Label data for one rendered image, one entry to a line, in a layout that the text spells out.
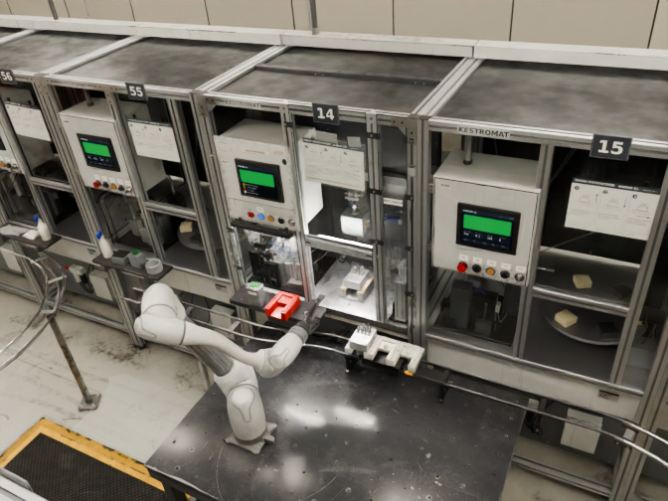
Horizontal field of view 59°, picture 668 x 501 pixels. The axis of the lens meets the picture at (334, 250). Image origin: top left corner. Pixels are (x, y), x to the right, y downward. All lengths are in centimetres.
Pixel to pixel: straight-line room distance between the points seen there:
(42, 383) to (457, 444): 298
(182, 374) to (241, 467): 158
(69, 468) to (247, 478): 153
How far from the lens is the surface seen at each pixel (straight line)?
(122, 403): 426
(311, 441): 285
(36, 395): 461
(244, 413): 271
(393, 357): 289
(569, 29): 587
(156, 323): 241
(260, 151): 279
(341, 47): 331
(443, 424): 289
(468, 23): 603
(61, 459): 410
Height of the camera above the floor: 293
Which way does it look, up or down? 35 degrees down
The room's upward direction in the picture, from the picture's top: 5 degrees counter-clockwise
